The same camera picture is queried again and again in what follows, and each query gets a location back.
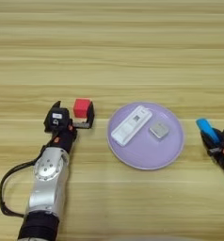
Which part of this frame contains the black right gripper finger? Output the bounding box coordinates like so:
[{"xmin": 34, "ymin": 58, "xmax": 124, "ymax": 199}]
[
  {"xmin": 200, "ymin": 133, "xmax": 219, "ymax": 154},
  {"xmin": 212, "ymin": 126, "xmax": 224, "ymax": 139}
]

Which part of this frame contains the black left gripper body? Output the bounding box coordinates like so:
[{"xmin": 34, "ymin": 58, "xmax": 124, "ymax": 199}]
[{"xmin": 43, "ymin": 122, "xmax": 93, "ymax": 153}]

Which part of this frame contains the blue rectangular block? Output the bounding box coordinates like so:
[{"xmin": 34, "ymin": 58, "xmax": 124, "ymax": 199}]
[{"xmin": 195, "ymin": 118, "xmax": 222, "ymax": 145}]

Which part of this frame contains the red cube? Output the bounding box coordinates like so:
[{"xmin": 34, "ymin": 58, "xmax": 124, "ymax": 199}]
[{"xmin": 72, "ymin": 98, "xmax": 92, "ymax": 119}]

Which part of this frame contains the small silver square block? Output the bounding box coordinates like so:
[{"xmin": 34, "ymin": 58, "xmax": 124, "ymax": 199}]
[{"xmin": 149, "ymin": 121, "xmax": 169, "ymax": 139}]

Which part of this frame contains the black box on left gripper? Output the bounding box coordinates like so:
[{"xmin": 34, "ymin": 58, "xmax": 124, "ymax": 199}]
[{"xmin": 43, "ymin": 107, "xmax": 71, "ymax": 134}]

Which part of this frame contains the white remote-shaped device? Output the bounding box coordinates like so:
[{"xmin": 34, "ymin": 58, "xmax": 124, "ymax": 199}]
[{"xmin": 110, "ymin": 104, "xmax": 153, "ymax": 148}]

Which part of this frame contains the round purple plate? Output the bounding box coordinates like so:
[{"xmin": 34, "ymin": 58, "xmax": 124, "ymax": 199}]
[{"xmin": 106, "ymin": 101, "xmax": 185, "ymax": 171}]

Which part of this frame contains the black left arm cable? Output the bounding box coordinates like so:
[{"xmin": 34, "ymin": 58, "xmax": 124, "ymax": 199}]
[{"xmin": 0, "ymin": 158, "xmax": 42, "ymax": 219}]

